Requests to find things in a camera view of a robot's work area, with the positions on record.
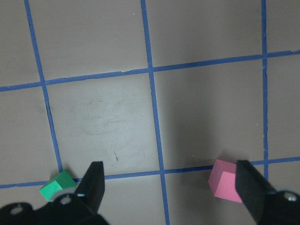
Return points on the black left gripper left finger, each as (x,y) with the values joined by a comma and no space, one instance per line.
(92,186)

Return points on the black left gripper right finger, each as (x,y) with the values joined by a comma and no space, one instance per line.
(254,190)

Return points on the green cube front left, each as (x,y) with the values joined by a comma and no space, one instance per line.
(59,182)

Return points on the pink cube centre front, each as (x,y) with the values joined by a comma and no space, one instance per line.
(222,181)

